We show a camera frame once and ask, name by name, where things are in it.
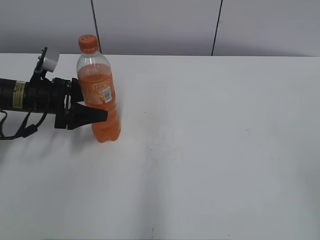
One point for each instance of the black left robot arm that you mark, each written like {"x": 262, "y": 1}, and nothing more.
{"x": 12, "y": 94}

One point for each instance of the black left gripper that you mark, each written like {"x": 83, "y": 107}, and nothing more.
{"x": 60, "y": 97}

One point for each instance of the orange bottle cap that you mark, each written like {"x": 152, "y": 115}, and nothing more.
{"x": 88, "y": 43}

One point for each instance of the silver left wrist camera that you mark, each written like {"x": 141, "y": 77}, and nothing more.
{"x": 48, "y": 60}

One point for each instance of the orange soda plastic bottle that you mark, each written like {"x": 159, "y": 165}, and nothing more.
{"x": 96, "y": 82}

